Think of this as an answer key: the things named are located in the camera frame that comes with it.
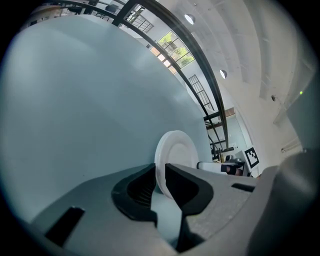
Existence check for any white plate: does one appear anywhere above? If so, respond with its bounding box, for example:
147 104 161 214
154 131 176 166
156 129 199 201

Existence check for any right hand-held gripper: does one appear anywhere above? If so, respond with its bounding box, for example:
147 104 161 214
196 147 261 178

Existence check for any large glass window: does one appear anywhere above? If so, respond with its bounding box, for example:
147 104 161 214
149 29 196 76

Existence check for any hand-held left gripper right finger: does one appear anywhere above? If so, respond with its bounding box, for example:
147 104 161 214
164 163 259 253

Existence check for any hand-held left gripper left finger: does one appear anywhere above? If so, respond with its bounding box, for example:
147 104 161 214
31 163 176 256

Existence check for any black metal railing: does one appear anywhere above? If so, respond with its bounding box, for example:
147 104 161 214
49 0 236 161

